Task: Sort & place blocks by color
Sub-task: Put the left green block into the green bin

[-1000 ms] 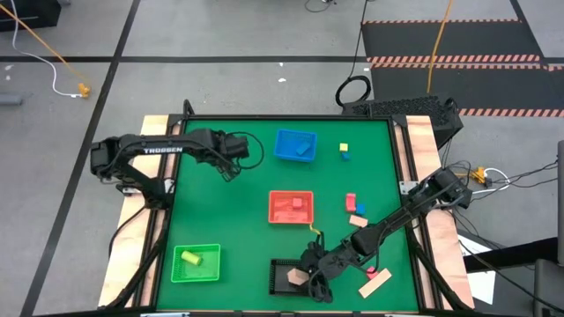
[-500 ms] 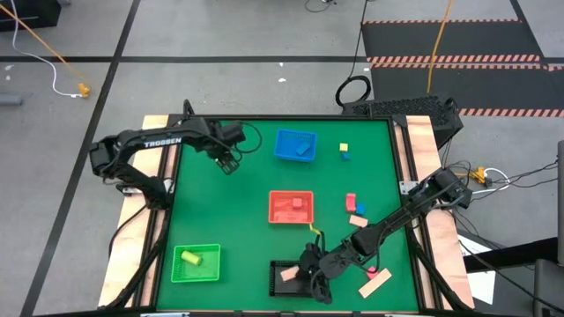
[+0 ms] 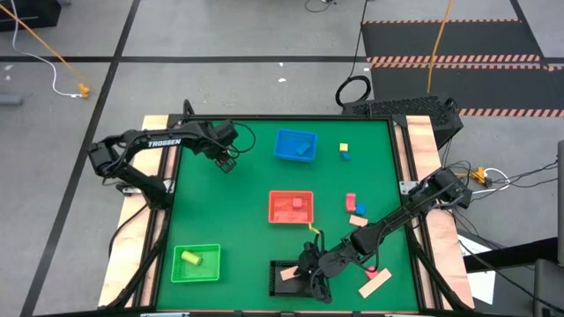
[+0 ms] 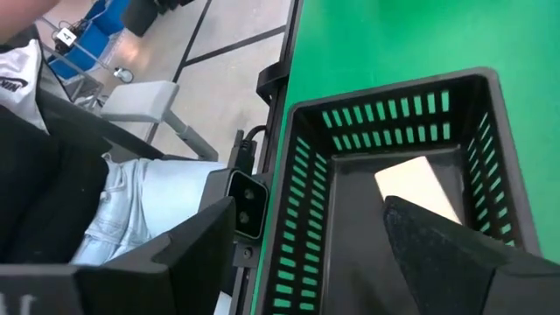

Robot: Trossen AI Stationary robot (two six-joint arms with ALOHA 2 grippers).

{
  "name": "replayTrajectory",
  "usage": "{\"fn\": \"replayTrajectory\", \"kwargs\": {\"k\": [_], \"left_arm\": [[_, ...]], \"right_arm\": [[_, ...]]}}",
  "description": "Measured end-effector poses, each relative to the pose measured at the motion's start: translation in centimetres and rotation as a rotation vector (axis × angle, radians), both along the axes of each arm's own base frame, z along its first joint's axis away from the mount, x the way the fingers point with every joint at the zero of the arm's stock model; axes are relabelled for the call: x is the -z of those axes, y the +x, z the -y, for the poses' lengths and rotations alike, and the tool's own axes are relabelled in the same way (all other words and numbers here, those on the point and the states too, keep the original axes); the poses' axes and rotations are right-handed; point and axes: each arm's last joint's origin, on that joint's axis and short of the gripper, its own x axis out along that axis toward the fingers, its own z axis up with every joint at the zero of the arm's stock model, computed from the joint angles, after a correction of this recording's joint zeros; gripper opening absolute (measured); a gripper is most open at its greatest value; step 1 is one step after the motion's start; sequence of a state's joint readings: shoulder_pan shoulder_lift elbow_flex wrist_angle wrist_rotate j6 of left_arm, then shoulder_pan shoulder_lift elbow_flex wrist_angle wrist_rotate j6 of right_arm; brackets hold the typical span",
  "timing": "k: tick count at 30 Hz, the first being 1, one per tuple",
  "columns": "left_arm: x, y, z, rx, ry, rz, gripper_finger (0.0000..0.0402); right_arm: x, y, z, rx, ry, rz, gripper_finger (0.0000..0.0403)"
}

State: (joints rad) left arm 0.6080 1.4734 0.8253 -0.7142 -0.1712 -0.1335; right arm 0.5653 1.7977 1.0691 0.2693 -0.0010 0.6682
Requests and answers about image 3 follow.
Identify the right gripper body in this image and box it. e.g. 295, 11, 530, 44
299, 240, 353, 305

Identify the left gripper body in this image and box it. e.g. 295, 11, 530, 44
200, 122, 241, 162

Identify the yellow wooden cylinder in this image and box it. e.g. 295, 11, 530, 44
180, 249, 204, 267

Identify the black slotted plastic basket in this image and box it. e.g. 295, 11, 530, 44
268, 259, 319, 299

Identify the long natural wooden plank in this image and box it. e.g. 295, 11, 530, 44
357, 268, 393, 299

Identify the blue plastic basket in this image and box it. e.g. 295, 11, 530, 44
272, 129, 318, 164

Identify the red plastic basket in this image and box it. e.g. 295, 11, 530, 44
268, 189, 315, 225

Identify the green plastic basket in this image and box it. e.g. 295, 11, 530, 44
170, 243, 222, 284

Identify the wooden table side board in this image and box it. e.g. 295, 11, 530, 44
97, 114, 177, 308
404, 114, 476, 310

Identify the white paper sheet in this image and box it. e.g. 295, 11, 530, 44
457, 235, 497, 306

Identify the black floor beam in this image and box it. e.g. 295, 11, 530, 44
462, 236, 559, 273

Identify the grey cabinet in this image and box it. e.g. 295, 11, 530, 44
533, 258, 564, 317

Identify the black hazard-striped floor mat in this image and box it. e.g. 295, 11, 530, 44
369, 63, 564, 118
360, 18, 545, 62

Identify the black cabinet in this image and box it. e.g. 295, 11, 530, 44
0, 0, 62, 33

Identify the grey upright panel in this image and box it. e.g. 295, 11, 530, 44
557, 140, 564, 265

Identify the black table frame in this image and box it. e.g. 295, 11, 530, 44
131, 113, 468, 317

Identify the black diagonal frame strut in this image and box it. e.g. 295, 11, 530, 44
407, 235, 468, 312
103, 232, 173, 309

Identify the black coiled floor cable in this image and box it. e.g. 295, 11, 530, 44
334, 0, 374, 108

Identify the white floor cable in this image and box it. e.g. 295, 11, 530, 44
9, 0, 83, 98

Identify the white power cable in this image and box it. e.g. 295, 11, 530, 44
473, 166, 512, 195

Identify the orange floor cable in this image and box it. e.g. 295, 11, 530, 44
426, 0, 455, 94
0, 3, 89, 96

